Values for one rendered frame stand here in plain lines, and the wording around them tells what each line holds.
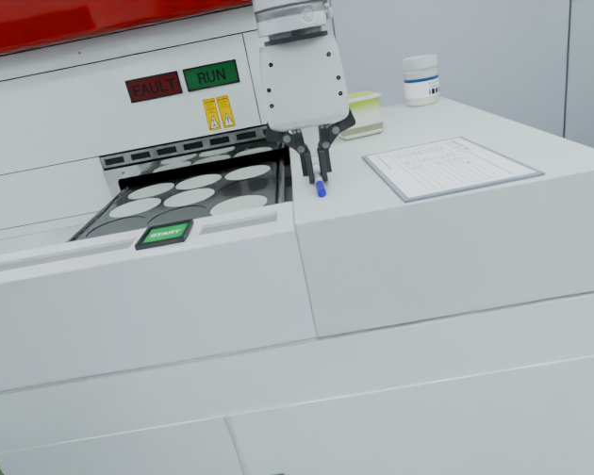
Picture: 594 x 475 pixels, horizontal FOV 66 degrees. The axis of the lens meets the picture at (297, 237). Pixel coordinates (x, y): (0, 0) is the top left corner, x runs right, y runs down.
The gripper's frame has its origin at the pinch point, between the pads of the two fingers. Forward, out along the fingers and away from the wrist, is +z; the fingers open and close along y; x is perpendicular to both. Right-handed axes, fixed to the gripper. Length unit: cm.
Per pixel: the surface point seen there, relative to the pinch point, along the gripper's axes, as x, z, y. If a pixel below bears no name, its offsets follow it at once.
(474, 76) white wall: -197, 19, -96
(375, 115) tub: -21.0, -1.2, -11.9
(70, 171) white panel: -49, 4, 56
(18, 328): 14.0, 9.0, 36.2
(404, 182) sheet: 7.9, 1.8, -9.4
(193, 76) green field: -48, -12, 22
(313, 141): -13.4, -0.2, -0.5
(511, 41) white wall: -197, 5, -116
